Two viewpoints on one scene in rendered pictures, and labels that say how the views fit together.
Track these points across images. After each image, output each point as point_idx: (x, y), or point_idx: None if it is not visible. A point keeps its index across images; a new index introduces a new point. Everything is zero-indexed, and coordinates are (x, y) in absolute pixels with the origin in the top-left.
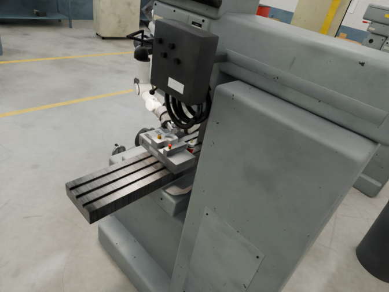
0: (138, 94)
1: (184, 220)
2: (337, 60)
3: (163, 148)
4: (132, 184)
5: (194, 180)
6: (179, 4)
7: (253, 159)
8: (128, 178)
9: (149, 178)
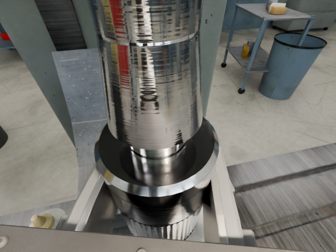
0: None
1: (206, 106)
2: None
3: (234, 190)
4: (317, 166)
5: (223, 15)
6: None
7: None
8: (335, 189)
9: (267, 170)
